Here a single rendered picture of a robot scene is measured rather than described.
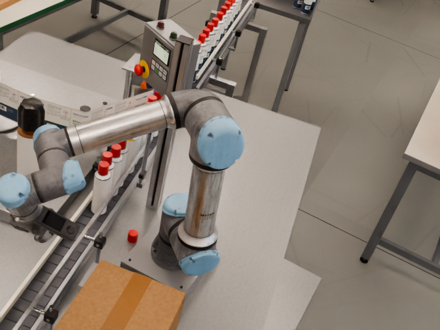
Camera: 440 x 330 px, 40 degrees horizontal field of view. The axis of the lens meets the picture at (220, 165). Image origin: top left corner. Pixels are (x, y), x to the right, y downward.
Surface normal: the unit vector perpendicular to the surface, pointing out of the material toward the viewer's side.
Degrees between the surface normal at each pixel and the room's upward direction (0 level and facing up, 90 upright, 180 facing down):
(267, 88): 0
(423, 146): 0
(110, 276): 0
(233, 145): 82
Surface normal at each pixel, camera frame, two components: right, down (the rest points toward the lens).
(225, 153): 0.37, 0.52
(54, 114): -0.21, 0.57
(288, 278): 0.21, -0.77
